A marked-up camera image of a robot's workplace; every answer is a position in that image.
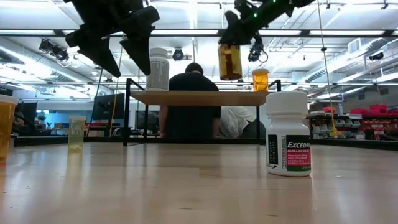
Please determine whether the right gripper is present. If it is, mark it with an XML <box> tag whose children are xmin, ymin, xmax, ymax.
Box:
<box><xmin>219</xmin><ymin>4</ymin><xmax>273</xmax><ymax>45</ymax></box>

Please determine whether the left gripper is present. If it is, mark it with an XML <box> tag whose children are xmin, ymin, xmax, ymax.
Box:
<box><xmin>63</xmin><ymin>0</ymin><xmax>161</xmax><ymax>78</ymax></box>

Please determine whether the amber bottle yellow cap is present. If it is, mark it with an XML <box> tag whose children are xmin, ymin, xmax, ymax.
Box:
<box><xmin>217</xmin><ymin>42</ymin><xmax>243</xmax><ymax>82</ymax></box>

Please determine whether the orange pill vial white cap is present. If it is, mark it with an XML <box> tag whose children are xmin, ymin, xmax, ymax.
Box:
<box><xmin>0</xmin><ymin>94</ymin><xmax>19</xmax><ymax>164</ymax></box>
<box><xmin>252</xmin><ymin>68</ymin><xmax>270</xmax><ymax>93</ymax></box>

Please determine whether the large white supplement bottle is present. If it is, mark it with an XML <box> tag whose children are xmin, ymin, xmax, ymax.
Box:
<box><xmin>146</xmin><ymin>47</ymin><xmax>170</xmax><ymax>91</ymax></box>

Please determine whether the white Excedrin bottle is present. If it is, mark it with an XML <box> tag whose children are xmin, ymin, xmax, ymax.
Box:
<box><xmin>265</xmin><ymin>90</ymin><xmax>312</xmax><ymax>178</ymax></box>

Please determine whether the green pill vial white cap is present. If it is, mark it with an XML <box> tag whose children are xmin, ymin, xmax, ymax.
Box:
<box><xmin>67</xmin><ymin>115</ymin><xmax>87</xmax><ymax>154</ymax></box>

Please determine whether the shelf with red bins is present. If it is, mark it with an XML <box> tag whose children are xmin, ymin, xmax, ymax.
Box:
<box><xmin>305</xmin><ymin>103</ymin><xmax>398</xmax><ymax>141</ymax></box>

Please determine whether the black overhead light bar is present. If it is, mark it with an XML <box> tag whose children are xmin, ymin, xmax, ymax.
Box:
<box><xmin>0</xmin><ymin>28</ymin><xmax>398</xmax><ymax>39</ymax></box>

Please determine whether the black ceiling light cluster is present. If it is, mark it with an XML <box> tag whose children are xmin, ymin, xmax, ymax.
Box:
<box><xmin>38</xmin><ymin>38</ymin><xmax>70</xmax><ymax>62</ymax></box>

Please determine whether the black ceiling spotlight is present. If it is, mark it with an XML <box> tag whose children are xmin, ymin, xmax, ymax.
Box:
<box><xmin>172</xmin><ymin>47</ymin><xmax>185</xmax><ymax>62</ymax></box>

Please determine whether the black computer screen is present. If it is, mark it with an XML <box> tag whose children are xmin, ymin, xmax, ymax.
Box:
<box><xmin>92</xmin><ymin>92</ymin><xmax>126</xmax><ymax>121</ymax></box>

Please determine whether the person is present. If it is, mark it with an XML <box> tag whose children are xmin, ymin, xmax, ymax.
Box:
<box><xmin>218</xmin><ymin>106</ymin><xmax>259</xmax><ymax>139</ymax></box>
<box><xmin>158</xmin><ymin>62</ymin><xmax>223</xmax><ymax>139</ymax></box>

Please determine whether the black hanging camera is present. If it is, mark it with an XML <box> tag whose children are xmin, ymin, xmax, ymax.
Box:
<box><xmin>247</xmin><ymin>39</ymin><xmax>269</xmax><ymax>63</ymax></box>

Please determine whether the black hanging cord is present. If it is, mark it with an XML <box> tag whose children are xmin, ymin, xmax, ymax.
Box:
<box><xmin>86</xmin><ymin>68</ymin><xmax>104</xmax><ymax>137</ymax></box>

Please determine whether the wooden shelf black metal frame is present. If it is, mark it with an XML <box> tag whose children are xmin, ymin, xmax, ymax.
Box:
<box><xmin>123</xmin><ymin>77</ymin><xmax>284</xmax><ymax>149</ymax></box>

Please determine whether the hanging cord yellow hook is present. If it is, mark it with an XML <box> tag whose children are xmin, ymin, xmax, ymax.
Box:
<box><xmin>316</xmin><ymin>0</ymin><xmax>343</xmax><ymax>138</ymax></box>

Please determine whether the black aluminium table frame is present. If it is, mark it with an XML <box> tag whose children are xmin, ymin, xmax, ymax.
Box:
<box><xmin>14</xmin><ymin>135</ymin><xmax>398</xmax><ymax>152</ymax></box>

